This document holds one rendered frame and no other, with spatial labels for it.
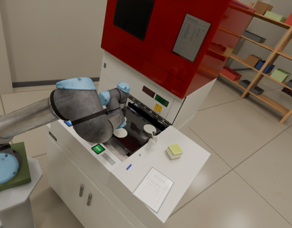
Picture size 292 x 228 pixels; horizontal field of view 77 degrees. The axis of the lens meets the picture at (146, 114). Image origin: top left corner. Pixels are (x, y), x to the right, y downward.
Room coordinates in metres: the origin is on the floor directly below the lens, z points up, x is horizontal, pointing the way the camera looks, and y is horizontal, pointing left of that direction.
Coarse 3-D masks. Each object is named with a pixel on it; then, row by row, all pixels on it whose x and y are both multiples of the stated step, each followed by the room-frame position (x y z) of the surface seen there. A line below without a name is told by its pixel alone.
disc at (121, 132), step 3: (117, 129) 0.94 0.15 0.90; (120, 129) 0.96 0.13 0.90; (123, 129) 0.97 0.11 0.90; (114, 132) 0.91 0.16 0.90; (117, 132) 0.92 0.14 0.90; (120, 132) 0.93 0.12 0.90; (123, 132) 0.94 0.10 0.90; (126, 132) 0.95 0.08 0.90; (117, 135) 0.89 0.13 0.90; (120, 135) 0.90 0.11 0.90; (123, 135) 0.91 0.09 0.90; (126, 135) 0.92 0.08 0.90
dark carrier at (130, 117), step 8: (128, 112) 1.18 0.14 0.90; (136, 112) 1.21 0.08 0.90; (128, 120) 1.08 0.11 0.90; (136, 120) 1.11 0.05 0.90; (144, 120) 1.15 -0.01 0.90; (128, 128) 1.00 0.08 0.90; (136, 128) 1.02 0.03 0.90; (128, 136) 0.92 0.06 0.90; (136, 136) 0.95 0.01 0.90; (144, 136) 0.98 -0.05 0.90; (128, 144) 0.85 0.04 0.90; (136, 144) 0.87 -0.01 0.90
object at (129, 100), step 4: (128, 100) 1.30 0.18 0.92; (132, 100) 1.30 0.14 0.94; (128, 104) 1.31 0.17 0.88; (136, 104) 1.27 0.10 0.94; (132, 108) 1.29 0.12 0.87; (140, 108) 1.25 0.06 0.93; (144, 112) 1.22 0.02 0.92; (148, 112) 1.21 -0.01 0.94; (152, 116) 1.19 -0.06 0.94; (148, 120) 1.21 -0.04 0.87; (156, 120) 1.17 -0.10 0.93; (160, 120) 1.17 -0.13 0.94; (160, 124) 1.15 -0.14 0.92; (164, 124) 1.14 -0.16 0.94
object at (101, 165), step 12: (60, 120) 0.78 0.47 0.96; (60, 132) 0.76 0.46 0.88; (72, 132) 0.73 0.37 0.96; (72, 144) 0.70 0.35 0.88; (84, 144) 0.67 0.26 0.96; (96, 144) 0.70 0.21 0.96; (84, 156) 0.66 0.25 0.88; (96, 156) 0.63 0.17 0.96; (108, 156) 0.66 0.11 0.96; (96, 168) 0.61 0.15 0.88; (108, 168) 0.58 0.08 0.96
